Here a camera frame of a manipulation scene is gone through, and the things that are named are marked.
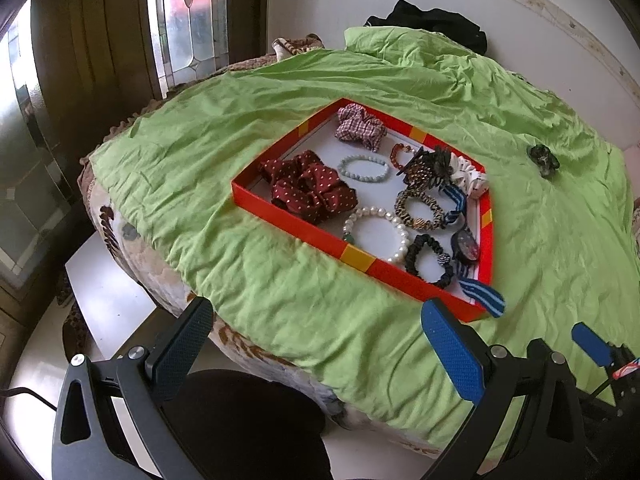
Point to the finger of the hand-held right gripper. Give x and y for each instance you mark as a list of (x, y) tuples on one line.
[(592, 345)]

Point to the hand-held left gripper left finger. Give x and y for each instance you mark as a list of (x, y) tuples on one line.
[(181, 347)]

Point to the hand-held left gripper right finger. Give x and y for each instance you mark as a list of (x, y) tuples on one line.
[(452, 355)]

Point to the black scrunchie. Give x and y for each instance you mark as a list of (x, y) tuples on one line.
[(415, 260)]

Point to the red tray box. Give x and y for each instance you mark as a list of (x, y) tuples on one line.
[(390, 271)]

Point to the leopard print scrunchie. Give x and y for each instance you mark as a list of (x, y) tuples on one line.
[(406, 210)]

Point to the dark butterfly hair clip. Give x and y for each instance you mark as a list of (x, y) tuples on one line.
[(425, 167)]

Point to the white low table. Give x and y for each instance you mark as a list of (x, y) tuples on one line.
[(105, 300)]

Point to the black stool seat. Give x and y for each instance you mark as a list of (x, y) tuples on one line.
[(240, 425)]

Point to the black watch striped band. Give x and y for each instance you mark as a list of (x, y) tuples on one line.
[(465, 246)]

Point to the white scrunchie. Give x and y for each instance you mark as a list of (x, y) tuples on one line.
[(470, 176)]

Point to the dark green flower hair clip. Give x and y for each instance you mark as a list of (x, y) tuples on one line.
[(544, 157)]

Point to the dark red dotted scrunchie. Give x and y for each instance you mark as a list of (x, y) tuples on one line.
[(310, 185)]

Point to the green bed sheet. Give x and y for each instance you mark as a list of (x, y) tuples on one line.
[(200, 135)]

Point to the plaid scrunchie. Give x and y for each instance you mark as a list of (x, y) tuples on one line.
[(357, 122)]

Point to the wooden glass door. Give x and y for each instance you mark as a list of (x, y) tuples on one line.
[(45, 135)]

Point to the stained glass window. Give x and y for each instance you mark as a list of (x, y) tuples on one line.
[(185, 35)]

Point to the black cloth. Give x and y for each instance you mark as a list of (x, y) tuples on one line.
[(440, 22)]

